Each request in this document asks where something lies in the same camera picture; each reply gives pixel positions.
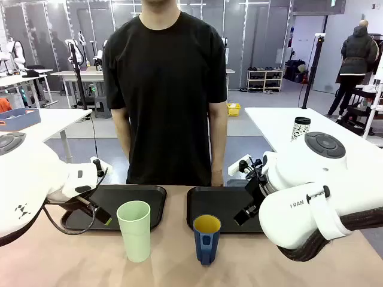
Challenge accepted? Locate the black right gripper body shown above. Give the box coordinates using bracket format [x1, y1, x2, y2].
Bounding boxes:
[244, 172, 270, 210]

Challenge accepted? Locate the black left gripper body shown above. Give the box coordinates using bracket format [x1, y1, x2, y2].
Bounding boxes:
[68, 194, 97, 213]

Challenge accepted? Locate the person's right forearm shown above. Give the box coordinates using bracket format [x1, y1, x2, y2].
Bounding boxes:
[114, 108, 133, 164]

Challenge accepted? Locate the person's left forearm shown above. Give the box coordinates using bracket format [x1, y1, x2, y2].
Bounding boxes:
[208, 102, 229, 175]

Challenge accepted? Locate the person's left hand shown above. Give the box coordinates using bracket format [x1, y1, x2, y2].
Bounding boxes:
[210, 169, 225, 188]

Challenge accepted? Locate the black plastic tray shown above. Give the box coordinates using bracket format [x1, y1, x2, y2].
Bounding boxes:
[60, 184, 168, 234]
[186, 185, 266, 234]

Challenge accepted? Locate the light green tall cup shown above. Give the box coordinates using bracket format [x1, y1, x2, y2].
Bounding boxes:
[116, 200, 151, 264]

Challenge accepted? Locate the blue mug yellow inside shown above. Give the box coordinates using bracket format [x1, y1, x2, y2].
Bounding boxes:
[193, 214, 222, 267]

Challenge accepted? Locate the white table with tumbler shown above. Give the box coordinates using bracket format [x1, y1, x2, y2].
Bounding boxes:
[244, 106, 383, 168]

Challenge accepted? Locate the white black-spotted tumbler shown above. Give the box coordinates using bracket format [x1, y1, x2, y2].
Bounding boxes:
[290, 117, 312, 143]

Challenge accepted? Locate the white table with blue box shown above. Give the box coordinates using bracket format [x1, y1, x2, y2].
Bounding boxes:
[0, 108, 93, 164]

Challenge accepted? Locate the grey plastic stool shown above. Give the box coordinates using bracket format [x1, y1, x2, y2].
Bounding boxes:
[95, 101, 113, 120]

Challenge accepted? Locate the blue storage box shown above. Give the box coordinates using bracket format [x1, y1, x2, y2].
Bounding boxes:
[0, 108, 42, 133]

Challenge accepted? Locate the white shoe rack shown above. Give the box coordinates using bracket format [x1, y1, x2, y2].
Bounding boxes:
[247, 68, 284, 93]

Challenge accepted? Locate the black bags pile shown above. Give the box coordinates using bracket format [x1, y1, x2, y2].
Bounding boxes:
[284, 59, 309, 84]

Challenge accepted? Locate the black tripod stand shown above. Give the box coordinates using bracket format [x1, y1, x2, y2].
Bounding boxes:
[68, 41, 88, 111]

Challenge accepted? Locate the beige background table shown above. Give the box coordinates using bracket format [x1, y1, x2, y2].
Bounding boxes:
[50, 70, 106, 109]

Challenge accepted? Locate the black stand pole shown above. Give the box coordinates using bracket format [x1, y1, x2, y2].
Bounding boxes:
[301, 33, 326, 109]

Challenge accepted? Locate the black utility trolley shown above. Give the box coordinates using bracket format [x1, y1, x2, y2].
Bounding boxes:
[344, 85, 383, 135]

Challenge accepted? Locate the person in black t-shirt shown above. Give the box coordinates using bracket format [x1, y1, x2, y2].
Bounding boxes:
[103, 0, 228, 188]

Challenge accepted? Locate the white background workbench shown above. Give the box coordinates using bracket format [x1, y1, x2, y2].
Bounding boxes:
[0, 68, 59, 109]

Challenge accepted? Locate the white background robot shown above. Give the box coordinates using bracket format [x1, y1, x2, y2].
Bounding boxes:
[5, 37, 27, 71]

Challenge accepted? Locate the bystander in dark jacket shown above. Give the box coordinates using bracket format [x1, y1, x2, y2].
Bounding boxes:
[327, 19, 380, 117]

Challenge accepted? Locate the black wrist cable connector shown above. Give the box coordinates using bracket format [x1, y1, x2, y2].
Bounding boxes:
[238, 158, 265, 180]

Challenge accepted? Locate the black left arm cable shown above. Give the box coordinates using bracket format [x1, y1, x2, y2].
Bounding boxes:
[41, 167, 109, 236]

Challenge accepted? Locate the braided right arm cable sleeve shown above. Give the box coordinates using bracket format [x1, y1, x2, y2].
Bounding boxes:
[278, 207, 383, 263]

